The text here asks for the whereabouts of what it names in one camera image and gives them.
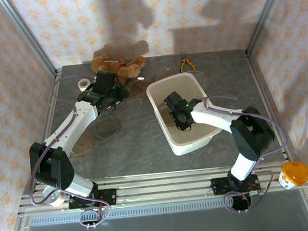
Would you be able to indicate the white plastic bin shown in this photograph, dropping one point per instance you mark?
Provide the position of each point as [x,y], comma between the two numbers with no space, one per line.
[200,138]

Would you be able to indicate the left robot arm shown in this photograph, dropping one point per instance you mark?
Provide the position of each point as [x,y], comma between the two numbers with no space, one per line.
[73,126]

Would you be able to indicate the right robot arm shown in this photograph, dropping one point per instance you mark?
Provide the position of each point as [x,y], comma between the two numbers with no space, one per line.
[214,118]

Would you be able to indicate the white masking tape roll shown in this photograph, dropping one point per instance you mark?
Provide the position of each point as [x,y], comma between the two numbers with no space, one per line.
[84,84]

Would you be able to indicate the brown plush teddy bear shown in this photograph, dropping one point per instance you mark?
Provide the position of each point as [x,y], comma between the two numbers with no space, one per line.
[127,67]

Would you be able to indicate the yellow black pliers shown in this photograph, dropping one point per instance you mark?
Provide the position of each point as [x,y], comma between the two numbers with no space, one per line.
[184,63]

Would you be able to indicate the small green circuit board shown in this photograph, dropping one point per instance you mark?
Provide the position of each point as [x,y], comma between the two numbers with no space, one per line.
[256,193]

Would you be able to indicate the silver tin can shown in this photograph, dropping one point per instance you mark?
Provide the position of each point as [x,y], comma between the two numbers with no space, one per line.
[51,197]

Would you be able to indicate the grey metal front panel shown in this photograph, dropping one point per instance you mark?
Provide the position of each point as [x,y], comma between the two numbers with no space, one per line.
[165,229]

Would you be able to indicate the cup with orange lid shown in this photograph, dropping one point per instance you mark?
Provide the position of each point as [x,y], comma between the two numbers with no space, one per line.
[294,173]

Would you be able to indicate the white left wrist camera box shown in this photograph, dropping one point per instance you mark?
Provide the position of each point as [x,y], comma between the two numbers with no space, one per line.
[93,81]

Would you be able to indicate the aluminium front rail frame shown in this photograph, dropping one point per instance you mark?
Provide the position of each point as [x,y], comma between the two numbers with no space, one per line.
[163,183]

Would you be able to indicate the aluminium frame post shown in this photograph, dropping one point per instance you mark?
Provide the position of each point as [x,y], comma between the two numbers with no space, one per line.
[29,34]
[266,11]

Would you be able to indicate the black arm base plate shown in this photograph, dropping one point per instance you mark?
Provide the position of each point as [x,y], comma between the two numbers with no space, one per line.
[219,185]
[107,197]

